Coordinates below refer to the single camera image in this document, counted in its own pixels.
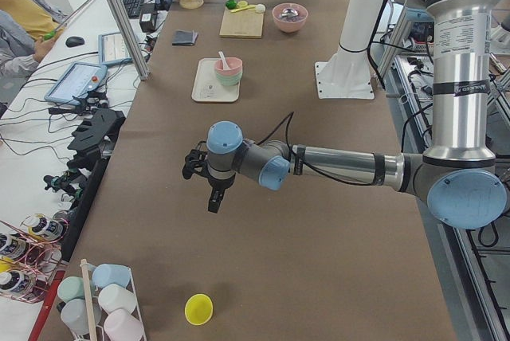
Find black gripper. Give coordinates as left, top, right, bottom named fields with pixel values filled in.
left=208, top=175, right=235, bottom=214

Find white plastic spoon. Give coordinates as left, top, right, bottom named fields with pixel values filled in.
left=218, top=50, right=230, bottom=70

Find small pink bowl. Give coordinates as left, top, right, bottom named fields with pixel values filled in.
left=214, top=57, right=243, bottom=76

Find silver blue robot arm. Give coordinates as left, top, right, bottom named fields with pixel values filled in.
left=197, top=0, right=507, bottom=229

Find large pink bowl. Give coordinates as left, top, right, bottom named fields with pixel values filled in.
left=272, top=2, right=308, bottom=33

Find beige plastic tray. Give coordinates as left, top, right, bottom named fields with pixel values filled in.
left=191, top=58, right=240, bottom=103

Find yellow plastic cup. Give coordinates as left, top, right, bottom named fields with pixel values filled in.
left=184, top=293, right=214, bottom=326

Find green stacked bowls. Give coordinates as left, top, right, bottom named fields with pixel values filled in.
left=215, top=71, right=243, bottom=86

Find blue plastic cup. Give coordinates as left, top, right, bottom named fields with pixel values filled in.
left=92, top=264, right=131, bottom=288

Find white plastic cup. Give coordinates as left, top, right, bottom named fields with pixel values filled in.
left=98, top=284, right=137, bottom=313

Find grey folded cloth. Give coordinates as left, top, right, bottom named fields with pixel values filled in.
left=172, top=29, right=198, bottom=46

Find pink plastic cup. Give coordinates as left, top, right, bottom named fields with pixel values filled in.
left=104, top=308, right=144, bottom=341

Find green plastic cup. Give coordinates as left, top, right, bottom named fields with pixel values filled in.
left=57, top=276, right=85, bottom=303

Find wooden cutting board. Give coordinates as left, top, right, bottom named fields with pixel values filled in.
left=219, top=10, right=265, bottom=39

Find blue teach pendant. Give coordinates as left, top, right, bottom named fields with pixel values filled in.
left=98, top=32, right=131, bottom=66
left=44, top=62, right=108, bottom=105

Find grey plastic cup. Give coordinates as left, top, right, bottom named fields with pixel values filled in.
left=61, top=298, right=89, bottom=335

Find yellow toy knife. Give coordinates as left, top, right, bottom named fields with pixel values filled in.
left=230, top=6, right=250, bottom=13

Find green toy lime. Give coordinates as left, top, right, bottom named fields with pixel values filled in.
left=226, top=0, right=237, bottom=10

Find white round toy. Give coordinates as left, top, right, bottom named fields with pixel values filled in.
left=255, top=4, right=265, bottom=14

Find black computer mouse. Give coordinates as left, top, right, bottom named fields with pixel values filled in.
left=65, top=36, right=85, bottom=48

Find person in yellow shirt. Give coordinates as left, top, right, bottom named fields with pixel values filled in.
left=0, top=0, right=69, bottom=79

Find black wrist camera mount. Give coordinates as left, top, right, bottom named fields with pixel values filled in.
left=182, top=149, right=209, bottom=180

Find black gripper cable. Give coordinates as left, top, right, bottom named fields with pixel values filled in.
left=254, top=111, right=383, bottom=186

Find wooden cup rack post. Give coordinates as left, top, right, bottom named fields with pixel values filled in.
left=80, top=259, right=97, bottom=341

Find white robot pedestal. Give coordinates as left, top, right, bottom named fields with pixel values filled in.
left=316, top=0, right=386, bottom=100

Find aluminium frame post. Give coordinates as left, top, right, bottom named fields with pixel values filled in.
left=106, top=0, right=149, bottom=81

